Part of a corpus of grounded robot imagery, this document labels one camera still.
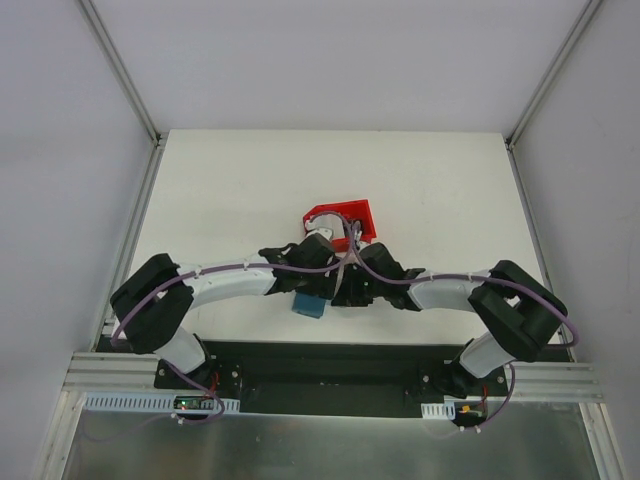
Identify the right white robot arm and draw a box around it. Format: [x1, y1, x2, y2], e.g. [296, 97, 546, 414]
[332, 243, 568, 398]

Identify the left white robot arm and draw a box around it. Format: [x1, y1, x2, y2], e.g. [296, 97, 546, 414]
[110, 233, 340, 389]

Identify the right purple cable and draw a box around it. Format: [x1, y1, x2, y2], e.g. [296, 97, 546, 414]
[332, 219, 580, 349]

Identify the left aluminium frame post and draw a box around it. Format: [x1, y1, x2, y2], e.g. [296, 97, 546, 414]
[75, 0, 163, 146]

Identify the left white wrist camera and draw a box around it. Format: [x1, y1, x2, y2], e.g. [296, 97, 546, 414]
[305, 226, 334, 242]

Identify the blue card holder wallet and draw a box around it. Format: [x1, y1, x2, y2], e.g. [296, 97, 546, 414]
[292, 293, 326, 319]

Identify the purple cable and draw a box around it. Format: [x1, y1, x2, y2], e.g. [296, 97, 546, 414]
[332, 219, 580, 349]
[110, 212, 366, 351]

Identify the aluminium rail profile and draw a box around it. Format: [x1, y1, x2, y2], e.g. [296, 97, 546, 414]
[63, 352, 604, 403]

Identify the right white cable duct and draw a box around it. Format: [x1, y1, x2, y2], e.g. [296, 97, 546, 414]
[420, 401, 456, 421]

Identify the right aluminium frame post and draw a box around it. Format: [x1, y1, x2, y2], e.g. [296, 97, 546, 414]
[505, 0, 605, 151]

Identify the aluminium frame post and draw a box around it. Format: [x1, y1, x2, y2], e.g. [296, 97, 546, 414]
[505, 0, 605, 151]
[75, 0, 163, 146]

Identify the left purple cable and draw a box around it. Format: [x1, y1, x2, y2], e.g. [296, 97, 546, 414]
[110, 212, 366, 351]

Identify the red plastic bin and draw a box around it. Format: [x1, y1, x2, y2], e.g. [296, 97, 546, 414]
[302, 199, 377, 253]

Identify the white cable duct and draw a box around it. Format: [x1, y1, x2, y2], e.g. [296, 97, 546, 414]
[84, 392, 240, 415]
[420, 401, 456, 421]

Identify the left white cable duct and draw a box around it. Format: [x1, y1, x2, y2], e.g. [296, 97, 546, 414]
[84, 392, 240, 415]

